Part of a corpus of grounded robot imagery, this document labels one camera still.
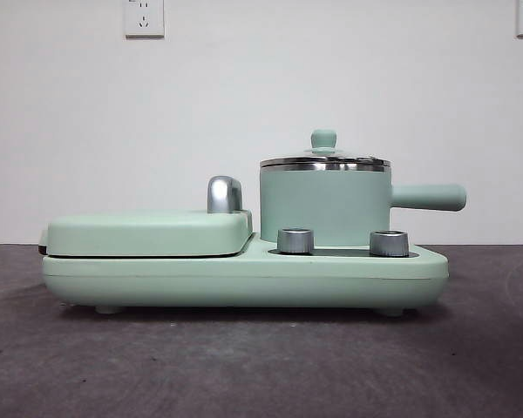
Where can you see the silver control knob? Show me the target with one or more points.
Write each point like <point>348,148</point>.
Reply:
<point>388,243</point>
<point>294,240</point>

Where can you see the mint green breakfast maker base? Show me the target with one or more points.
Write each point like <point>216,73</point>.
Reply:
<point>244,281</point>

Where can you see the glass pot lid green knob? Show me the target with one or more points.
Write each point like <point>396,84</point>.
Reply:
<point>324,140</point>

